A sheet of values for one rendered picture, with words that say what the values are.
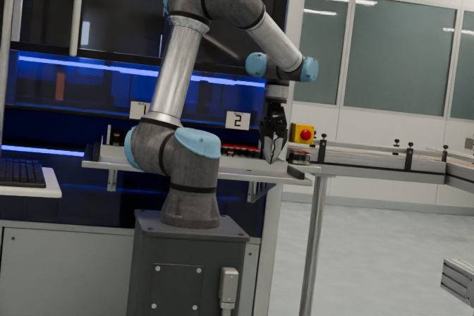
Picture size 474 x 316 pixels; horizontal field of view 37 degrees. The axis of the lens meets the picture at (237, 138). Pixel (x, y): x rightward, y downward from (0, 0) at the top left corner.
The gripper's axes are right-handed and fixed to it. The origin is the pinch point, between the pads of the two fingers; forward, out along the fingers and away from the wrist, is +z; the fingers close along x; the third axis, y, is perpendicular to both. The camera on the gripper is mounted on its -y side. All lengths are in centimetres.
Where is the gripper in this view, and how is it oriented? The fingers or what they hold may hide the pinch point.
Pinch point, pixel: (271, 160)
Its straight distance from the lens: 227.1
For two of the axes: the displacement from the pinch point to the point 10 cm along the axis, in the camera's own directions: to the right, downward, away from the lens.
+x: -9.8, -0.9, -1.8
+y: -1.8, -0.7, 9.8
